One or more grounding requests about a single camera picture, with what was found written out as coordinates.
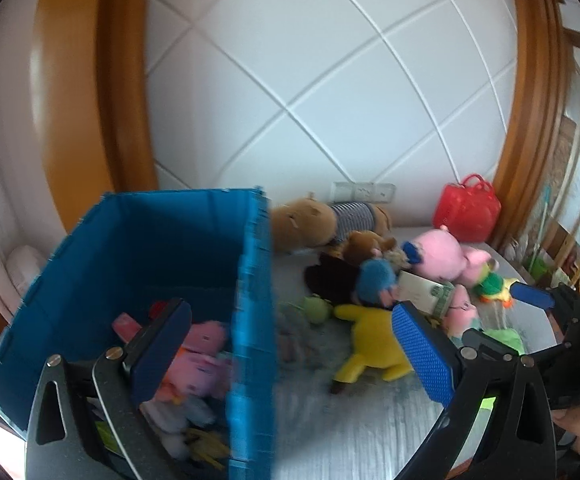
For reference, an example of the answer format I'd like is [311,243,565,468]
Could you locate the green yellow duck plush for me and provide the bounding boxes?
[472,272,518,311]

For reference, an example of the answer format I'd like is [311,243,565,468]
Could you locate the white green carton box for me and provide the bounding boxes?
[397,272,456,321]

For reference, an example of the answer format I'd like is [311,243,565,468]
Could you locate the curved wooden wall trim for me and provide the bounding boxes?
[490,0,571,256]
[37,0,158,233]

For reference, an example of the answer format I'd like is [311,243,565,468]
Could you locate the yellow mouse plush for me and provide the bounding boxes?
[331,304,415,395]

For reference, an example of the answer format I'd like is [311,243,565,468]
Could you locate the red toy suitcase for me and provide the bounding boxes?
[432,174,502,243]

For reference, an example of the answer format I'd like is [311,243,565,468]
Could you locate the white rounded object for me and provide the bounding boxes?
[4,245,50,296]

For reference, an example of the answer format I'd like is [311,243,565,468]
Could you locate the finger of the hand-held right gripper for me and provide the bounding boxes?
[512,282,580,342]
[540,340,580,408]

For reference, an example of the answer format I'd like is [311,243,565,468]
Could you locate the large pink pig plush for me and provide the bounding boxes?
[410,227,501,286]

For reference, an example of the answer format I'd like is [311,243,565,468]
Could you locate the dark brown plush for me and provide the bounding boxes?
[304,252,365,306]

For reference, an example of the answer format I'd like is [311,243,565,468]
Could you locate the green mop teal handle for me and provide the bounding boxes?
[530,187,553,281]

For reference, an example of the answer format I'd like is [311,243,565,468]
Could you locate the blue plush toy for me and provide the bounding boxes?
[357,259,401,308]

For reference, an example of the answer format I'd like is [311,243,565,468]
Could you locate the white grey packet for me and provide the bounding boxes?
[144,400,213,441]

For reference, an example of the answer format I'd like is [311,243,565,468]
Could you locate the green frog plush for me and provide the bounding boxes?
[480,327,526,411]

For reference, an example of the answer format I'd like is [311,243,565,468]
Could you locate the brown capybara plush striped shirt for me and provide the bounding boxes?
[270,192,393,253]

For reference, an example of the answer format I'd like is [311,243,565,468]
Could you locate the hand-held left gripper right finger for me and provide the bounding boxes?
[391,301,557,480]

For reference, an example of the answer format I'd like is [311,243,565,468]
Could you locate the pink pig plush teal shirt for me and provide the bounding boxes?
[442,285,481,338]

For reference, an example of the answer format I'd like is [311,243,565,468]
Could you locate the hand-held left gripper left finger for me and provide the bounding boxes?
[24,297,193,480]

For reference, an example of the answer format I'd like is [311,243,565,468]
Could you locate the small yellow green plush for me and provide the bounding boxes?
[302,296,335,325]

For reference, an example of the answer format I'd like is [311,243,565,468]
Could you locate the blue plastic crate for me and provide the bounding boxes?
[0,187,277,480]

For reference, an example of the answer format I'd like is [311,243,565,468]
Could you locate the orange pink pig plush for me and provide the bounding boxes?
[157,321,235,403]

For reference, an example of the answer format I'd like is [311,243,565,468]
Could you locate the small brown bear plush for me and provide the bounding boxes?
[342,230,395,266]

